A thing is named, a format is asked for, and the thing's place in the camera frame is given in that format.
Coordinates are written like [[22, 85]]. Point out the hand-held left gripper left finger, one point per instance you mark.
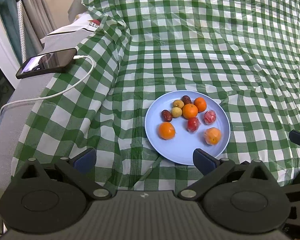
[[85, 160]]

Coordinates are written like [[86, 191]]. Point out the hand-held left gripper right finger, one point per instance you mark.
[[202, 161]]

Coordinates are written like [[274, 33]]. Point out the plastic-wrapped orange tangerine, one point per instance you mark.
[[212, 136]]

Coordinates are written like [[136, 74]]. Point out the light blue plate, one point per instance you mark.
[[180, 145]]

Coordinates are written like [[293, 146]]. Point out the plastic-wrapped red fruit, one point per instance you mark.
[[193, 124], [210, 117]]

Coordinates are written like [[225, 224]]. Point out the yellow-brown longan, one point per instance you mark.
[[176, 112], [177, 103]]

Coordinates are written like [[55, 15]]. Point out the dark red date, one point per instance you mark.
[[186, 99], [166, 115]]

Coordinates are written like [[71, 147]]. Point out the grey upholstered bed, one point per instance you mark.
[[30, 87]]

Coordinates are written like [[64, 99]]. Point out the black smartphone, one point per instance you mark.
[[55, 60]]

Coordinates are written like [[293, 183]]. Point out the green checkered tablecloth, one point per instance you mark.
[[202, 42]]

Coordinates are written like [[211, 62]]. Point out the grey curtain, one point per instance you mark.
[[37, 5]]

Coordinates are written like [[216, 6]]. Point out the teal curtain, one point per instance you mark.
[[7, 12]]

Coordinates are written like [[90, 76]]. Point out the white window frame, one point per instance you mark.
[[2, 55]]

